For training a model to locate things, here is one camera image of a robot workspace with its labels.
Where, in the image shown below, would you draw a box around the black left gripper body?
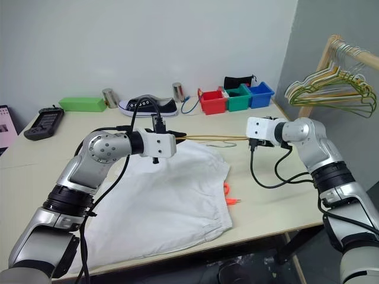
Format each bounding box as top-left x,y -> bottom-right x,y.
150,114 -> 168,134

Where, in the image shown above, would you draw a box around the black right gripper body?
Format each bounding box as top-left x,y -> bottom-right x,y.
253,138 -> 275,149

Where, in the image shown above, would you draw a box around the white shorts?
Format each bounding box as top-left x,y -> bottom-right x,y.
69,141 -> 233,272

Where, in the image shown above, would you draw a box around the black and white sneaker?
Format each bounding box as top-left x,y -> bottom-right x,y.
118,95 -> 179,118

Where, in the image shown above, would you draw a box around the silver metal can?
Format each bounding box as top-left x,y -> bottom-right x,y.
172,82 -> 186,103
102,88 -> 118,109

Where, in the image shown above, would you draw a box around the blue plastic bin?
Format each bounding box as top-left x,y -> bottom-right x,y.
246,81 -> 275,109

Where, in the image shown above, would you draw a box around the red plastic bin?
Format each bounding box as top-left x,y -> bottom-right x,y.
197,88 -> 228,115

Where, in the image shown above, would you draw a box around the green plastic bin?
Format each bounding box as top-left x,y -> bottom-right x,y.
223,83 -> 252,112

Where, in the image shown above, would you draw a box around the green rectangular box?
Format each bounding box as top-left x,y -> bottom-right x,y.
58,96 -> 108,112

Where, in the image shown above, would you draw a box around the black table brace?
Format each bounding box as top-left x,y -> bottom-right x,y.
276,226 -> 325,266

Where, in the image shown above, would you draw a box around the black handheld controller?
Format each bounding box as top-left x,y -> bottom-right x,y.
23,105 -> 65,141

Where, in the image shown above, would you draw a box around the white table leg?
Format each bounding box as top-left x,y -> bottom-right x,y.
283,232 -> 308,284

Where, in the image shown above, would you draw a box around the dark rounded shape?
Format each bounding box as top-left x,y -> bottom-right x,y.
218,260 -> 254,284

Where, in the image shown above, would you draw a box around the wooden clothes rack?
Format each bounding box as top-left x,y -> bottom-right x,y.
297,34 -> 379,118

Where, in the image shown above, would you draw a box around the tablet screen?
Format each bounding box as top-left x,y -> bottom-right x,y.
0,104 -> 19,156

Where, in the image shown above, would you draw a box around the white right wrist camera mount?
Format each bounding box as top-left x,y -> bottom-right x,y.
246,117 -> 279,142

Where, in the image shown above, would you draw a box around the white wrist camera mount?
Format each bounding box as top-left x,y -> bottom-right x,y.
136,128 -> 178,157
246,117 -> 279,142

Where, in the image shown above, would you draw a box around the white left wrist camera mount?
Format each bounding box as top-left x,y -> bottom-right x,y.
136,128 -> 178,157

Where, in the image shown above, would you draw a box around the blue cable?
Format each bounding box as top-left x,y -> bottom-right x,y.
181,95 -> 202,115

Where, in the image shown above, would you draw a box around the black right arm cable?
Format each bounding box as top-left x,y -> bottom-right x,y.
249,138 -> 379,237

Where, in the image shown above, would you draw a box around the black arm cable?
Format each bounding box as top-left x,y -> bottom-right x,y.
75,95 -> 162,284
249,138 -> 379,237

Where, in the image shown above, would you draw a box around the orange drawstring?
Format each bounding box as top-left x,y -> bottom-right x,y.
222,182 -> 242,205

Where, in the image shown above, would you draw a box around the black drawstring pouch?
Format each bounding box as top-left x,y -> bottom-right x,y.
223,74 -> 258,90

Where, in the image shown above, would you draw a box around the white wire hanger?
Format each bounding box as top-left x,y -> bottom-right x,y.
284,40 -> 364,104

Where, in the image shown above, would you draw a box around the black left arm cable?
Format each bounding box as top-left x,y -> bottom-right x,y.
75,95 -> 162,284

